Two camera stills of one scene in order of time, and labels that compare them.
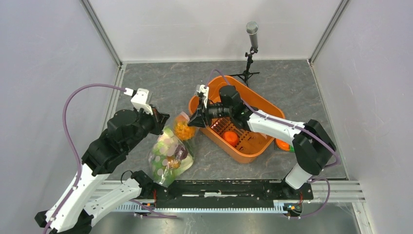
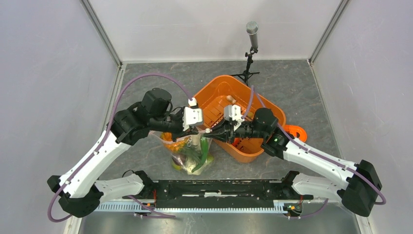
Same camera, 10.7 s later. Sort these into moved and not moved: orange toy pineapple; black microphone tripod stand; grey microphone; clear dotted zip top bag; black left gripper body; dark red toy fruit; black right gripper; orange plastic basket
Moved: black right gripper; dark red toy fruit; orange toy pineapple; clear dotted zip top bag; black left gripper body
Not moved: orange plastic basket; black microphone tripod stand; grey microphone
